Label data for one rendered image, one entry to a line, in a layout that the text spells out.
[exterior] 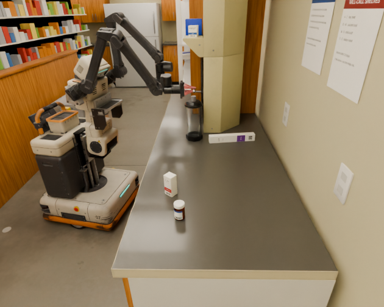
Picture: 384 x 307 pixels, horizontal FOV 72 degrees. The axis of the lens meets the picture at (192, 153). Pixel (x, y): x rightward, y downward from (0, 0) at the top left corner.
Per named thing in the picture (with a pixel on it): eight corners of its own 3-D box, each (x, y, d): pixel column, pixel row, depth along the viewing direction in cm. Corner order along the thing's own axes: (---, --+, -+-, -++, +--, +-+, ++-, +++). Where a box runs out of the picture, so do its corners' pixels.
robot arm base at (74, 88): (75, 86, 180) (64, 91, 170) (82, 79, 177) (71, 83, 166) (84, 96, 182) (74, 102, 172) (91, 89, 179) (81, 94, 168)
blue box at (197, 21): (202, 33, 172) (202, 18, 168) (202, 35, 163) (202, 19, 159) (186, 34, 172) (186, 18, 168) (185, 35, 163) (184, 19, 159)
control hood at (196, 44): (203, 49, 179) (203, 33, 175) (203, 57, 151) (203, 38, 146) (186, 50, 180) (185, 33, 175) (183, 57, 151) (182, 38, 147)
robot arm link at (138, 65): (113, 33, 154) (107, 39, 146) (120, 27, 152) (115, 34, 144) (156, 91, 178) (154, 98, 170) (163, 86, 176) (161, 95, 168)
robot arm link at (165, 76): (155, 88, 176) (153, 95, 170) (153, 72, 169) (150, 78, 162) (173, 88, 176) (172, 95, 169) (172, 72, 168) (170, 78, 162)
